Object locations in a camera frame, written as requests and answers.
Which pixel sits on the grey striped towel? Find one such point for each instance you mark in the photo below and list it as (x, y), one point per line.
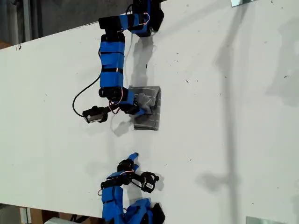
(149, 91)

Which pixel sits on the black table clamp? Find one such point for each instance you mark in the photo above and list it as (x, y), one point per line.
(158, 16)
(158, 213)

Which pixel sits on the white plastic container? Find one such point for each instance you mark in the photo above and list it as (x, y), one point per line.
(58, 221)

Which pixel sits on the white table leg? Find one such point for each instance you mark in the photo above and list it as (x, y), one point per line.
(25, 215)

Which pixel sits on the black camera stalk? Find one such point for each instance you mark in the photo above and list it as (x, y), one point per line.
(136, 179)
(112, 108)

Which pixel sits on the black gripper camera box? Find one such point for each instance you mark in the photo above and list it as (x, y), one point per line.
(93, 115)
(148, 185)

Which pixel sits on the grey metal post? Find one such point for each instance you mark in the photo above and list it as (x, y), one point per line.
(26, 21)

